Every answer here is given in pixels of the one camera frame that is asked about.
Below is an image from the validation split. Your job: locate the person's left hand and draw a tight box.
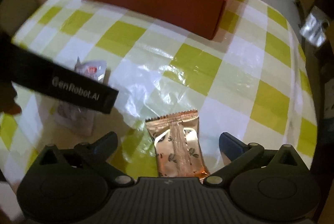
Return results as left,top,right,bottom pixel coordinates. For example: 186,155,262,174
0,82,22,115

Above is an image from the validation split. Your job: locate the small clear meat packet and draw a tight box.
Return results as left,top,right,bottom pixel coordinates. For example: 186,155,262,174
54,58,107,136

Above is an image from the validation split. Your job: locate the green checkered tablecloth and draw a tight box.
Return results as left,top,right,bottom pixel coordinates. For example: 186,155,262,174
1,0,317,188

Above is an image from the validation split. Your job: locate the copper foil snack packet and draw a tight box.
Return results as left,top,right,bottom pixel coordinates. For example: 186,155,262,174
145,109,209,181

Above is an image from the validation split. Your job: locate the silver foil bag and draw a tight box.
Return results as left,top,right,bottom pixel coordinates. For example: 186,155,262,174
300,13,329,48

